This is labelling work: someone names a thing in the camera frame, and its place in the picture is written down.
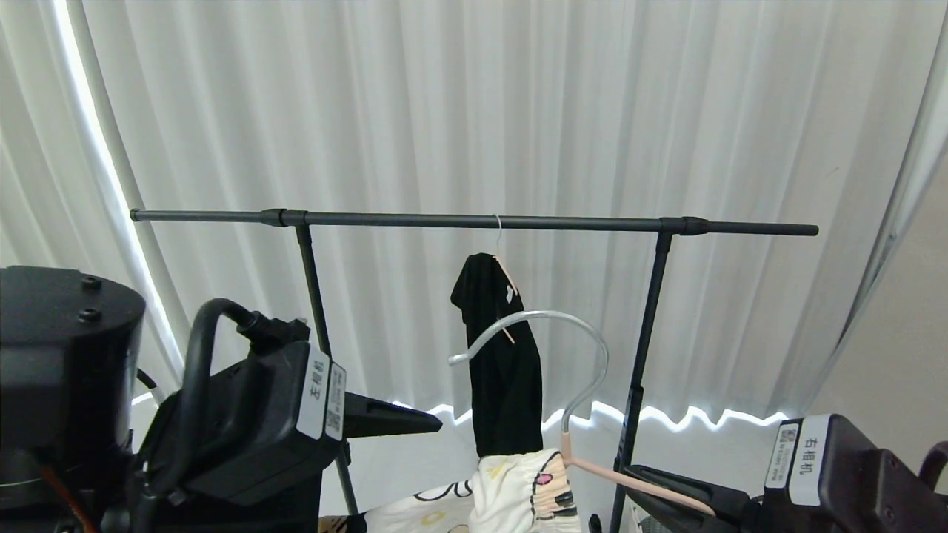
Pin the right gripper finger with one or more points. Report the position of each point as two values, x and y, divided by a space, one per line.
666 514
696 485

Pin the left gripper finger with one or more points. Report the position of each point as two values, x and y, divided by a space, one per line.
378 416

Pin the pink clothes hanger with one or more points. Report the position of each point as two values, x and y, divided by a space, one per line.
506 275
566 444

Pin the black garment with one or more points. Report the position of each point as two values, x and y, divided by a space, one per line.
503 385

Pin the cream printed garment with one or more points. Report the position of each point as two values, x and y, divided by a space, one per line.
503 488

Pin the black clothes rack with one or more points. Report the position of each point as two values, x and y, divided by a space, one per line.
444 220

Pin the white curtain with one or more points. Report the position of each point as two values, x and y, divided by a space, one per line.
518 96

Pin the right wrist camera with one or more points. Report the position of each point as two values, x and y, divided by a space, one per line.
852 481

